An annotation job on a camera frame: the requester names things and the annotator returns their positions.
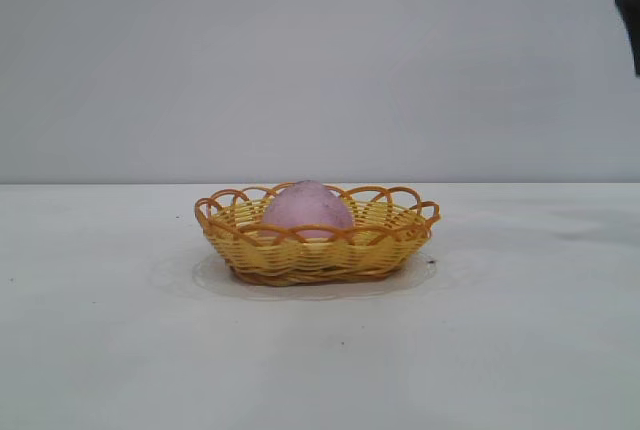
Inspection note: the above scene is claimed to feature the pink peach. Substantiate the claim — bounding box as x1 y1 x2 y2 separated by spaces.
262 179 356 244

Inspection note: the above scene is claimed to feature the yellow woven wicker basket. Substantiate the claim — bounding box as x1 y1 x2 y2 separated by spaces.
193 183 445 287

